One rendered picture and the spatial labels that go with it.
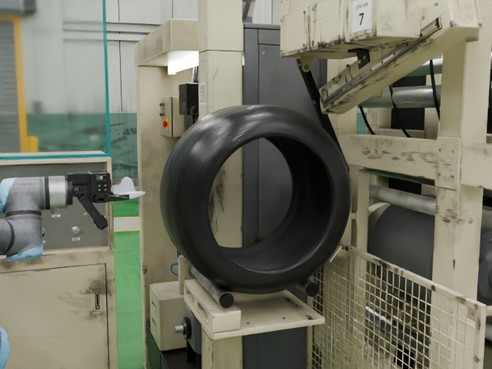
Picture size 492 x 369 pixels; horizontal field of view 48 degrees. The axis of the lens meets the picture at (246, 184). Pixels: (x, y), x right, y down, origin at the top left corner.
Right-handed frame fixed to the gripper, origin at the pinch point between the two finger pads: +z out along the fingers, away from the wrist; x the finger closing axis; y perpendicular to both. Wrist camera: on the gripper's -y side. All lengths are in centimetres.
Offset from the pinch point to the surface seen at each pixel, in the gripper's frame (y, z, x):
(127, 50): 137, 131, 905
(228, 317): -35.9, 22.9, -10.5
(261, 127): 19.4, 32.5, -12.2
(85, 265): -37, -12, 64
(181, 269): -30.3, 17.6, 24.0
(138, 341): -120, 25, 176
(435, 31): 44, 67, -42
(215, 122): 20.9, 20.9, -6.6
